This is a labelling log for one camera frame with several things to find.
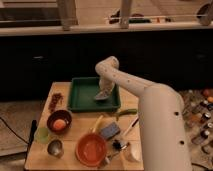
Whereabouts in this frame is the blue sponge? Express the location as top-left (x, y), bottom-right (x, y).
top-left (99, 122), bottom-right (120, 140)

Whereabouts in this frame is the light green cup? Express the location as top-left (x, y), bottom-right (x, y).
top-left (34, 127), bottom-right (49, 143)

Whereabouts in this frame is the orange egg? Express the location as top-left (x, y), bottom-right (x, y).
top-left (53, 119), bottom-right (66, 130)

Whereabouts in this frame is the white cup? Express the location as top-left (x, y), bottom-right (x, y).
top-left (129, 143), bottom-right (142, 162)

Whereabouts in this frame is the metal spoon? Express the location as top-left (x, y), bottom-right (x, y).
top-left (101, 144), bottom-right (129, 166)

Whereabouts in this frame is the metal cup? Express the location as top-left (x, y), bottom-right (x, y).
top-left (47, 139), bottom-right (64, 158)

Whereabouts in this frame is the green handled tool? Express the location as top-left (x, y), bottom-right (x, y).
top-left (109, 109), bottom-right (138, 121)

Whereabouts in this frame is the orange frying pan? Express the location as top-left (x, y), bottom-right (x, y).
top-left (75, 116), bottom-right (107, 167)

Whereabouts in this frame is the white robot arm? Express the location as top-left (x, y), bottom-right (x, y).
top-left (95, 56), bottom-right (193, 171)

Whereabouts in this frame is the grey towel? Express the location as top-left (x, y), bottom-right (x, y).
top-left (94, 90), bottom-right (110, 101)

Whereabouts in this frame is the dark brown bowl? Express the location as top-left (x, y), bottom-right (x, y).
top-left (47, 110), bottom-right (72, 134)

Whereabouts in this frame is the green plastic tray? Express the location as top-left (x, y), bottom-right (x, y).
top-left (67, 77), bottom-right (121, 113)

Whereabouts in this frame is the red dried chili pile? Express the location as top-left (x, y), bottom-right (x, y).
top-left (48, 93), bottom-right (63, 112)

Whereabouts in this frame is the black clip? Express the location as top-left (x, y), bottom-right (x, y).
top-left (112, 139), bottom-right (124, 150)

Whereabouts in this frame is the black white brush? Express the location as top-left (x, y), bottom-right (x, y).
top-left (121, 117), bottom-right (139, 139)

